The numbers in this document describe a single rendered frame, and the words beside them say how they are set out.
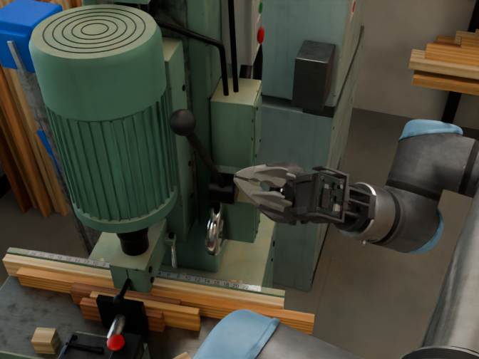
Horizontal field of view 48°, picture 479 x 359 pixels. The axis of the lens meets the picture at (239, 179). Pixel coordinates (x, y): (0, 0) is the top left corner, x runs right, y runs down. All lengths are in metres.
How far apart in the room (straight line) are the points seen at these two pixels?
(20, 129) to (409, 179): 1.88
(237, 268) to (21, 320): 0.50
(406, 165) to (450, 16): 2.24
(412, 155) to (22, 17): 1.22
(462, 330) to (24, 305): 0.91
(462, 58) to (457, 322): 2.24
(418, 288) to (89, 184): 1.81
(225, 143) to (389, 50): 2.25
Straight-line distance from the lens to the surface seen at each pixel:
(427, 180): 0.90
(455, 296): 0.58
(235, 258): 1.35
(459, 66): 2.69
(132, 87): 0.73
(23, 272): 1.23
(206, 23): 0.92
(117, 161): 0.79
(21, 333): 1.19
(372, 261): 2.47
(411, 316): 2.33
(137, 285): 1.04
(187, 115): 0.69
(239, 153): 1.04
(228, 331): 0.45
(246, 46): 1.03
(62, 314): 1.19
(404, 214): 0.88
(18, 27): 1.72
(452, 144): 0.91
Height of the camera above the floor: 1.83
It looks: 41 degrees down
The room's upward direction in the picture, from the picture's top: straight up
